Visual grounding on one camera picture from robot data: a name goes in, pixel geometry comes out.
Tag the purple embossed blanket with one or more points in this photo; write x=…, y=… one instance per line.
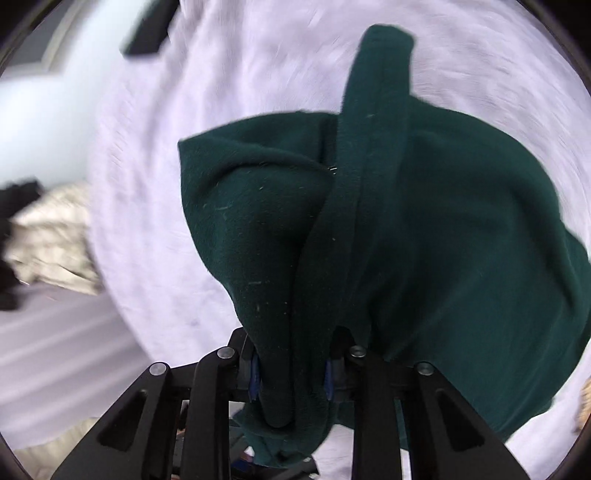
x=277, y=69

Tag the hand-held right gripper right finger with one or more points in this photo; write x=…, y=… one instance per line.
x=329, y=381

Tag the black cloth pile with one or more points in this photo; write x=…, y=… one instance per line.
x=14, y=240

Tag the dark green beaded sweater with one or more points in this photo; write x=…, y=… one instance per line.
x=438, y=230

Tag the black cushion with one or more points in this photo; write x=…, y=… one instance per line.
x=147, y=32

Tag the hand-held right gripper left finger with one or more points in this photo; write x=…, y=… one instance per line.
x=253, y=378

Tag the cream jacket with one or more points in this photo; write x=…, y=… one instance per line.
x=55, y=240

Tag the wall-mounted curved monitor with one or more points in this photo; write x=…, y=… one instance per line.
x=41, y=41

